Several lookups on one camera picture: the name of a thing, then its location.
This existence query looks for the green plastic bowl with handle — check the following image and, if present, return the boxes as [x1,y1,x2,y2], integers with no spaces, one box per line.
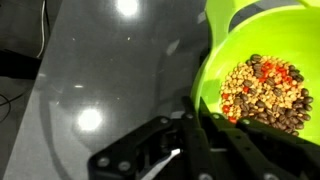
[190,0,320,146]

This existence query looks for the white cable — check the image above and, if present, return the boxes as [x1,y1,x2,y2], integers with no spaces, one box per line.
[35,0,48,59]

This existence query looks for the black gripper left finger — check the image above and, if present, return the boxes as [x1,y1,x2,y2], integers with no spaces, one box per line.
[88,96,214,180]

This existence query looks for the mixed beans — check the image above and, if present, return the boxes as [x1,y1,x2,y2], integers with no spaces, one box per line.
[219,53,314,137]

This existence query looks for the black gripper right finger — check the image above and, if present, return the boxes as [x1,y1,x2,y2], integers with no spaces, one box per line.
[199,97,320,180]

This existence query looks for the black floor box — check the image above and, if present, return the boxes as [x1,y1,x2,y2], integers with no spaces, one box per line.
[0,49,43,80]

